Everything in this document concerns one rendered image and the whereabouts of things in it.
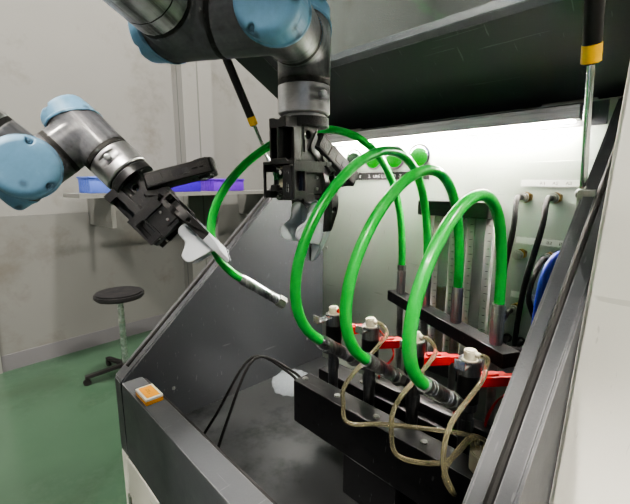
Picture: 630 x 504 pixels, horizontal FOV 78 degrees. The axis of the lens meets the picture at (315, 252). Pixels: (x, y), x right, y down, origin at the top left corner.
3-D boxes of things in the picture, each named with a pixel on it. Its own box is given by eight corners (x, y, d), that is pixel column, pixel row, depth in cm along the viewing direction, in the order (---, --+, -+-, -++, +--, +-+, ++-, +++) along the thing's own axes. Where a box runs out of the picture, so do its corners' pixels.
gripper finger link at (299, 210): (275, 261, 60) (274, 201, 58) (304, 256, 64) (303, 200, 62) (288, 264, 58) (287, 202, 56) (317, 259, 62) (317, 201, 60)
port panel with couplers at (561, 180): (494, 333, 71) (509, 161, 66) (501, 329, 74) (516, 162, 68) (577, 356, 62) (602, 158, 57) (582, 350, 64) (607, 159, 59)
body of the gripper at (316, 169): (262, 202, 58) (260, 118, 56) (305, 200, 64) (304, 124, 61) (296, 204, 52) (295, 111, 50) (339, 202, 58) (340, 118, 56)
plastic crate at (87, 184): (128, 192, 304) (127, 176, 302) (142, 192, 288) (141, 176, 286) (77, 193, 277) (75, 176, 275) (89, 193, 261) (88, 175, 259)
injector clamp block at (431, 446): (294, 454, 71) (293, 378, 69) (331, 431, 78) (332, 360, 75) (475, 595, 47) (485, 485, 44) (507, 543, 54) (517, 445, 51)
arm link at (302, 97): (305, 95, 61) (344, 86, 55) (305, 126, 62) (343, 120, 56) (267, 87, 56) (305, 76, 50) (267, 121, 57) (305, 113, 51)
